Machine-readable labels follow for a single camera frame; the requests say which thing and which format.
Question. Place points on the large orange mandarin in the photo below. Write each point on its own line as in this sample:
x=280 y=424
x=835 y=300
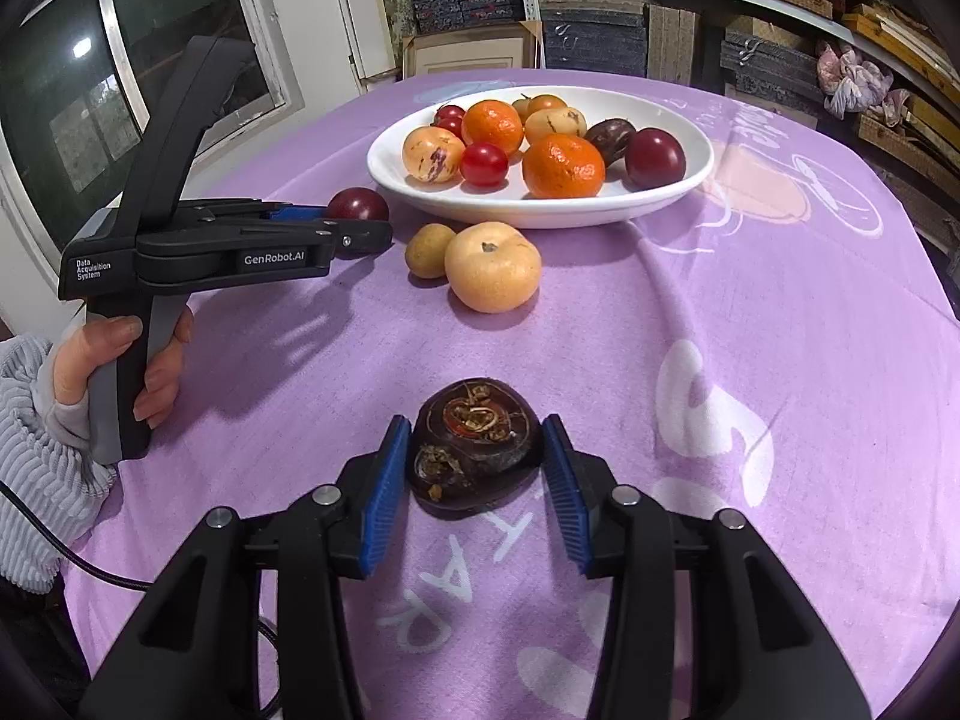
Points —
x=491 y=126

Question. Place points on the cardboard framed box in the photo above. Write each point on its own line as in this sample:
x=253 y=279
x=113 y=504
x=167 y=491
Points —
x=472 y=52

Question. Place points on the orange tomato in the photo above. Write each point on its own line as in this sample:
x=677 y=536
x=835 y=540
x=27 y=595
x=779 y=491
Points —
x=547 y=103

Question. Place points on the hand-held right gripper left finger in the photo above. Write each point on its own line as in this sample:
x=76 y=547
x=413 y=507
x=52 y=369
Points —
x=382 y=495

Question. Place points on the white door panel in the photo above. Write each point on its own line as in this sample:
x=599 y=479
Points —
x=360 y=7

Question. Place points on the purple printed tablecloth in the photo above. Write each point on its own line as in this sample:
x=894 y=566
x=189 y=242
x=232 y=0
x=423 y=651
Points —
x=675 y=315

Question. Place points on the stack of dark grey boxes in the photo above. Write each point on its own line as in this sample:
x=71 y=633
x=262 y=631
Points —
x=592 y=34

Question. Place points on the pink cloth bundle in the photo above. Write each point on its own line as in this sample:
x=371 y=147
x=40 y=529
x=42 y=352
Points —
x=862 y=82

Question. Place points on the stack of wooden frames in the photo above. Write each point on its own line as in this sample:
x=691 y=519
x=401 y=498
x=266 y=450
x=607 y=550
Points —
x=915 y=127

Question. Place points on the green marbled board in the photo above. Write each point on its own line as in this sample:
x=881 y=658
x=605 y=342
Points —
x=390 y=0

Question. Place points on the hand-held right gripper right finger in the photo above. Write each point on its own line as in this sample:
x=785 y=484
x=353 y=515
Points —
x=566 y=495

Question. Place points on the pale peach lumpy fruit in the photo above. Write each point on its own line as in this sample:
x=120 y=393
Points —
x=491 y=270

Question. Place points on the upright woven panel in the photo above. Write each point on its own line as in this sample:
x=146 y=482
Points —
x=673 y=45

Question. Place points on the small orange mandarin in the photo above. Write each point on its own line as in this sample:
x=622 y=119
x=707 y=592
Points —
x=562 y=165

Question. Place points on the person's left forearm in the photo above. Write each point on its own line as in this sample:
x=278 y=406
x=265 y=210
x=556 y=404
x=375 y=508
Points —
x=30 y=465

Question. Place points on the red tomato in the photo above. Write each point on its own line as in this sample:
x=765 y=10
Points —
x=450 y=112
x=484 y=163
x=450 y=129

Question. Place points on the striped yellow pepino melon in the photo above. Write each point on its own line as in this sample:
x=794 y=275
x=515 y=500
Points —
x=433 y=156

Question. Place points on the white oval plate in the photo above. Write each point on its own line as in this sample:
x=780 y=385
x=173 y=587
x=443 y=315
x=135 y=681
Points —
x=480 y=204

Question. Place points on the stack of dark flat boxes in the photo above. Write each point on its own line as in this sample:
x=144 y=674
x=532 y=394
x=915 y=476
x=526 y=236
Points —
x=772 y=67

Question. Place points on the white framed window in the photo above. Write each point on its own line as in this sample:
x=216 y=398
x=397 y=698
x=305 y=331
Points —
x=112 y=52

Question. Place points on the dark brown water chestnut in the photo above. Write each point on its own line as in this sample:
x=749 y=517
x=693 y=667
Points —
x=472 y=457
x=607 y=136

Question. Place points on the brown longan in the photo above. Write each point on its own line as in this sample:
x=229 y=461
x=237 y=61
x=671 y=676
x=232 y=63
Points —
x=427 y=251

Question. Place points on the dark red plum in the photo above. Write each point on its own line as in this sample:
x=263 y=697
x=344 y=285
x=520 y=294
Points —
x=656 y=157
x=358 y=204

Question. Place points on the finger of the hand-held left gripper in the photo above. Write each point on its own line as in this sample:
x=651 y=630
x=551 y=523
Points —
x=360 y=236
x=292 y=213

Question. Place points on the large pale yellow fruit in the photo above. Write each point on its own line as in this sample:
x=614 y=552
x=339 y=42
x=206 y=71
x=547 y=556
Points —
x=555 y=124

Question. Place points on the person's left hand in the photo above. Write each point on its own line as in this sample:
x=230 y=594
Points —
x=112 y=334

